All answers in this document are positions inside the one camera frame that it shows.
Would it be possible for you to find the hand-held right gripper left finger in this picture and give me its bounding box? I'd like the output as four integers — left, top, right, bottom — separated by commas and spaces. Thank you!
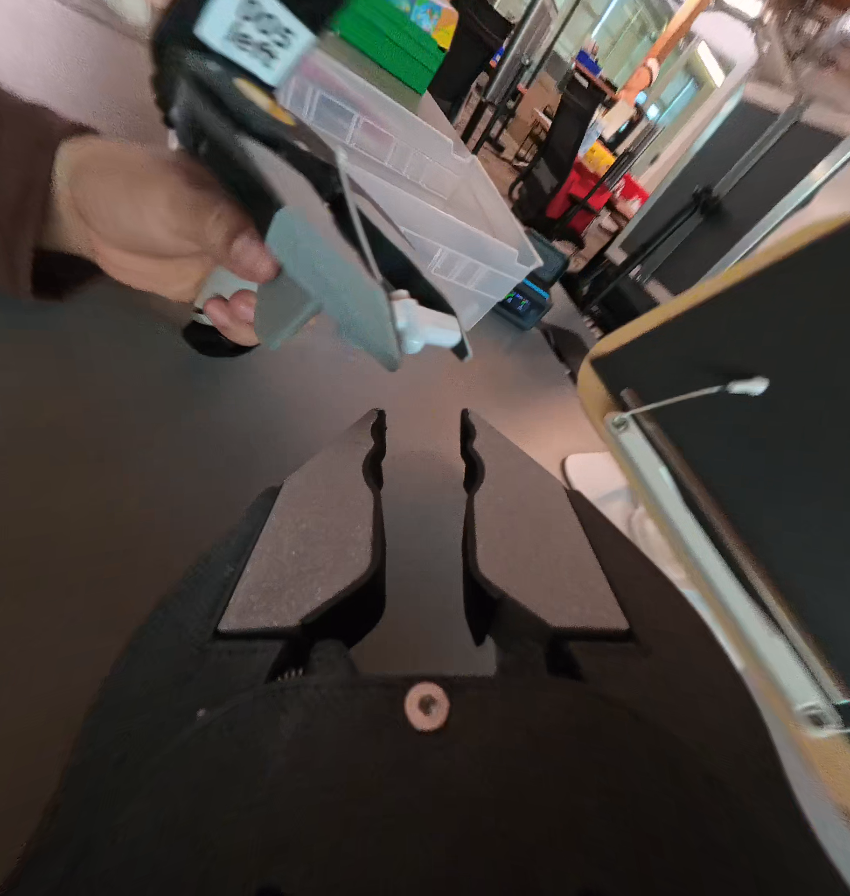
215, 408, 389, 652

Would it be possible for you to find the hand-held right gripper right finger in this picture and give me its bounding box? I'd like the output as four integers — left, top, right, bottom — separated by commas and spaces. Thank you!
460, 408, 632, 648

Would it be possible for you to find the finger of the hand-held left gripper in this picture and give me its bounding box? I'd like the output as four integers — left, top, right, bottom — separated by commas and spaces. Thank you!
254, 209, 405, 373
326, 168, 476, 363

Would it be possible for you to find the clear plastic bin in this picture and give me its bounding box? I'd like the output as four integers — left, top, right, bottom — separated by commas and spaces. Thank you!
274, 48, 545, 333

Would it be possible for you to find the person's left forearm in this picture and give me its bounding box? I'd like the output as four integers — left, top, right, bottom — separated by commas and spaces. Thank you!
0, 77, 103, 303

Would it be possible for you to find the person's left hand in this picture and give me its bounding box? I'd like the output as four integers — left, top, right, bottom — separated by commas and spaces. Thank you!
50, 135, 284, 349

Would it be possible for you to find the black device with lit display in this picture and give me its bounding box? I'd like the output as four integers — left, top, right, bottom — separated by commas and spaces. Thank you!
494, 230, 571, 331

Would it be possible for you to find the green plastic box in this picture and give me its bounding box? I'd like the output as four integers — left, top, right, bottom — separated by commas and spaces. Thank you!
326, 0, 448, 97

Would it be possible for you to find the red plastic bin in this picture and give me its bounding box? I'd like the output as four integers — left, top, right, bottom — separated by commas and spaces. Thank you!
545, 157, 611, 235
610, 174, 651, 218

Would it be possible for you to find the black office chair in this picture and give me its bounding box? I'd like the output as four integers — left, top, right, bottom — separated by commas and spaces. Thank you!
510, 70, 608, 246

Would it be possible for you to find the colourful printed box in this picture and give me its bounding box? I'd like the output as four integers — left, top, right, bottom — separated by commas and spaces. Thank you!
405, 0, 461, 51

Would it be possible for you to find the black board on white stand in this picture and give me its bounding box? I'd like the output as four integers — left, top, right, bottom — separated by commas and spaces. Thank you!
564, 210, 850, 896

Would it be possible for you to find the black tripod stand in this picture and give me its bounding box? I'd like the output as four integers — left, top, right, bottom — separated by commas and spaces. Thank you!
565, 178, 755, 330

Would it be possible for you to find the black partition panel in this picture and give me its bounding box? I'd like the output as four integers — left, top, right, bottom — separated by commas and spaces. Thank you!
603, 94, 850, 298

